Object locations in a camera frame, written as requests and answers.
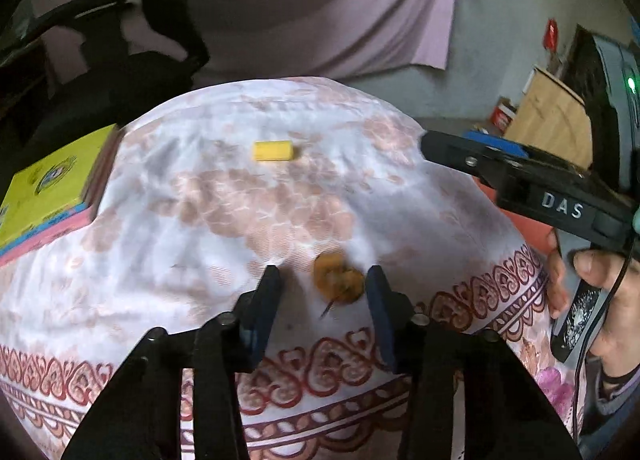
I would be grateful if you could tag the pink flowered cloth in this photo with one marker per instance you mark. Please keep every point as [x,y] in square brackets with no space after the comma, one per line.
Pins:
[552,380]

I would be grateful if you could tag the dried orange peel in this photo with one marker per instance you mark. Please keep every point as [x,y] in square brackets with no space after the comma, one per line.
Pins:
[336,277]

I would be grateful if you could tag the floral pink white tablecloth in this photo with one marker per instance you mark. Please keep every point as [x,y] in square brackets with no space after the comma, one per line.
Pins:
[225,220]

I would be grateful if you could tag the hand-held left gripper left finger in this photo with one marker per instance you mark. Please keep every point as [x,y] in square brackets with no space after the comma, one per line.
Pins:
[260,322]

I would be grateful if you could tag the small red wall hanging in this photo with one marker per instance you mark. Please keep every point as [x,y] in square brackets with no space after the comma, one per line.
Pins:
[551,34]

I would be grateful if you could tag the person's right hand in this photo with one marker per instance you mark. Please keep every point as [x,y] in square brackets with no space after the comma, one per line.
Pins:
[617,312]

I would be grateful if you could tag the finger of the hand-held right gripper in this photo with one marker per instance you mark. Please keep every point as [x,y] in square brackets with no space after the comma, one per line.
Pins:
[500,144]
[465,157]

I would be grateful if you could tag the black office chair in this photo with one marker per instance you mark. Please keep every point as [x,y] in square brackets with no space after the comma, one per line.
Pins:
[165,39]

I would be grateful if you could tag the yellow eraser block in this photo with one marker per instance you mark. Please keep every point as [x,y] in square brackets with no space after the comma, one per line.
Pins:
[272,150]

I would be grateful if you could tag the dark wooden desk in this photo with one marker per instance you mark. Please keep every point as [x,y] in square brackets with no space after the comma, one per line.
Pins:
[20,89]

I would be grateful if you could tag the red cardboard box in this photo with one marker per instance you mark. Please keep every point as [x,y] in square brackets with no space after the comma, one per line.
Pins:
[502,115]

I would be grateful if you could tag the pink hanging curtain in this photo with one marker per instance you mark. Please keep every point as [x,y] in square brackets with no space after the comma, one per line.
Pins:
[325,4]

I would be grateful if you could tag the light wooden cabinet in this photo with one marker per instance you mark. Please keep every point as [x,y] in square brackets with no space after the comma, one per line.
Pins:
[545,119]

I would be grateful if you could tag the person's right forearm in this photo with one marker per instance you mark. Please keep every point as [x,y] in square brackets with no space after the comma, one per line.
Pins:
[617,390]

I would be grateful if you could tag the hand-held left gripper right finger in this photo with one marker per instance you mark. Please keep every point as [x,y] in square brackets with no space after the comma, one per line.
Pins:
[381,327]

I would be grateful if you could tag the yellow book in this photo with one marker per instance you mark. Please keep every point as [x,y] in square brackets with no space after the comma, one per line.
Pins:
[45,185]

